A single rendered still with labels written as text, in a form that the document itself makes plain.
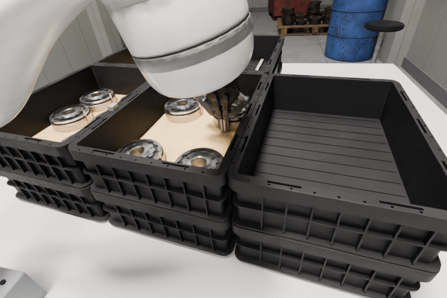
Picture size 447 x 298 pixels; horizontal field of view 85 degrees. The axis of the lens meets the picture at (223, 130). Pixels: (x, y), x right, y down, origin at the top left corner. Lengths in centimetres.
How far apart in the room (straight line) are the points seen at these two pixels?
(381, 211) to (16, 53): 38
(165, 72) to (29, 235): 63
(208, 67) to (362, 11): 342
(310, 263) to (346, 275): 6
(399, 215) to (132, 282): 45
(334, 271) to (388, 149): 28
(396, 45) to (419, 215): 332
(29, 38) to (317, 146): 52
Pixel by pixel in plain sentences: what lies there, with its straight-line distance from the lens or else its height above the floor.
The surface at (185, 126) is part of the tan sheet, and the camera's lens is 66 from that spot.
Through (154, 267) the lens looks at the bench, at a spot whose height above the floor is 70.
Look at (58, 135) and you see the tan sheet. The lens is 79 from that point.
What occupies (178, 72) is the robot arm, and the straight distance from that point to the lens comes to 16.
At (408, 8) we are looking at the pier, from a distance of 355.
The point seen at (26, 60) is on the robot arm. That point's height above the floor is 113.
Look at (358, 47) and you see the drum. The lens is 366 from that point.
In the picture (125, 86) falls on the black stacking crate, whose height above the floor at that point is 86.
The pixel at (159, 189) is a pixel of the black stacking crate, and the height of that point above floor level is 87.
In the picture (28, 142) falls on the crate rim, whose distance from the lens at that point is 58.
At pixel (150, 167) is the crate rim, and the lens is 41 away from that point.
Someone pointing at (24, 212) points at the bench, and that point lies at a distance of 81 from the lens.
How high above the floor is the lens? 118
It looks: 34 degrees down
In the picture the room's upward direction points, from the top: 5 degrees counter-clockwise
